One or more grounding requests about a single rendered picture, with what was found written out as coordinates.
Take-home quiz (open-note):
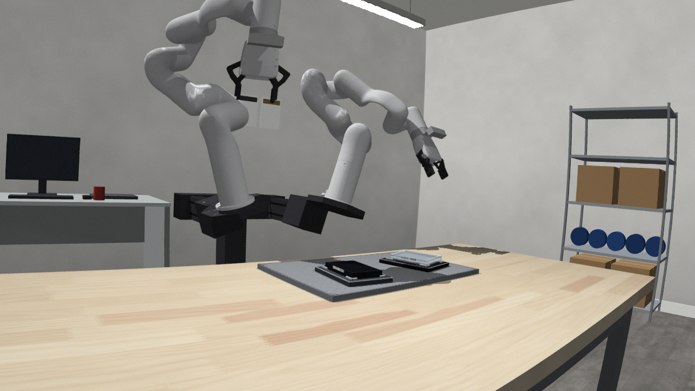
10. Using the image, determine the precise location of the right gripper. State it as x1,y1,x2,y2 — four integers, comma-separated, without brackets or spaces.
226,40,290,103

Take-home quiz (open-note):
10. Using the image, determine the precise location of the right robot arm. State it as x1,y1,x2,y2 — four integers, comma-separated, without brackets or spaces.
144,0,285,211

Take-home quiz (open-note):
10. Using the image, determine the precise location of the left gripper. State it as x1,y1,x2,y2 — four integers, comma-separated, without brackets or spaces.
412,134,448,180

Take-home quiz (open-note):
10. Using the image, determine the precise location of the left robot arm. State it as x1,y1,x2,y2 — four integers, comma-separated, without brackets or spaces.
300,69,447,206

